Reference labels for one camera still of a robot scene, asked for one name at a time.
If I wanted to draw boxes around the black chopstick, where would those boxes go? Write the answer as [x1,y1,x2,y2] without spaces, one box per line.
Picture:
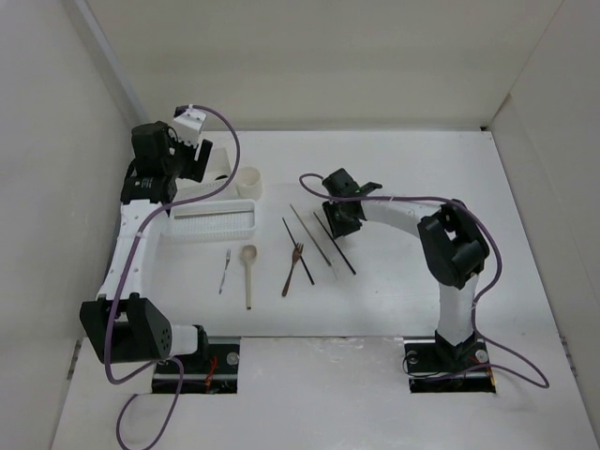
[311,212,357,276]
[282,217,315,286]

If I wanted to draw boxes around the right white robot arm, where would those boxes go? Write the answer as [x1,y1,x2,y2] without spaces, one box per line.
[322,169,489,375]

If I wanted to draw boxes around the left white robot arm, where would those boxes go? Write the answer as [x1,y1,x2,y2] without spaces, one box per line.
[80,115,213,372]

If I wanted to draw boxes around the white rectangular box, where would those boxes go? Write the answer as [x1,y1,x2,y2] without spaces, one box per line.
[174,147,233,201]

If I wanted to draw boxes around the silver metal chopstick left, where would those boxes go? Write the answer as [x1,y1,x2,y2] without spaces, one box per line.
[289,203,333,267]

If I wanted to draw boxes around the brown wooden fork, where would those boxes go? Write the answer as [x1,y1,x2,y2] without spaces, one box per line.
[281,243,304,297]

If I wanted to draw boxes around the black chopstick under fork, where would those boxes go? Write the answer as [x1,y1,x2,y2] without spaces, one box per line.
[282,217,315,286]

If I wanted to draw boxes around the white perforated basket tray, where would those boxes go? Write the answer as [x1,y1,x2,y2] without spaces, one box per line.
[163,199,257,243]

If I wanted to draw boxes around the white round cup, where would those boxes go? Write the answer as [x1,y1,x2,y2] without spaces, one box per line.
[234,167,263,201]

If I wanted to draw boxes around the beige wooden spoon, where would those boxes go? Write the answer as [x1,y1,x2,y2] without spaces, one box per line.
[240,245,258,310]

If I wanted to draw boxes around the small silver fork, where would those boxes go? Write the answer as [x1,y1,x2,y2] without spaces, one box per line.
[218,248,232,295]

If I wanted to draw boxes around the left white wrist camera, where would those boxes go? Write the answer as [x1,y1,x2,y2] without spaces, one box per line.
[171,105,206,148]

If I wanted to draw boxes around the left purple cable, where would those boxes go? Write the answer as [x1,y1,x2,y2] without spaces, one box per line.
[103,103,242,444]

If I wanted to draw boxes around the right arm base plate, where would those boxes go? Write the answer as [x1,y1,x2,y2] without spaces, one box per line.
[402,336,496,394]

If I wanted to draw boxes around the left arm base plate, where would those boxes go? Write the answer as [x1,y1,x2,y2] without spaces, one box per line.
[151,337,241,395]

